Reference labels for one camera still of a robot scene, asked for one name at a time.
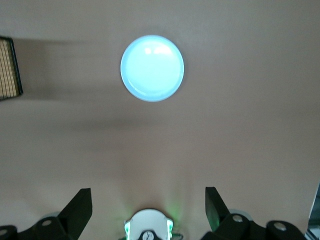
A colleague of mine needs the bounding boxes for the brown table cover sheet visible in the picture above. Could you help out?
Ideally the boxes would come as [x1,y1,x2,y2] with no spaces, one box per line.
[0,0,320,240]

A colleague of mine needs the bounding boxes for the light blue round plate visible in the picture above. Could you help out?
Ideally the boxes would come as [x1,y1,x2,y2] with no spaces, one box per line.
[120,34,185,103]

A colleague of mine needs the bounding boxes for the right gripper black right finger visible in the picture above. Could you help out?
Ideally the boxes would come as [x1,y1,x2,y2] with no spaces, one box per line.
[202,186,267,240]

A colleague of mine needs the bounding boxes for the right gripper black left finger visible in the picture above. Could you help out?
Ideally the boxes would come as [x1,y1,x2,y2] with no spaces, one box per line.
[18,187,93,240]

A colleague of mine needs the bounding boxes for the black wire basket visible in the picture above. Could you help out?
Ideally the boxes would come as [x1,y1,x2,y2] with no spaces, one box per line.
[0,36,24,102]

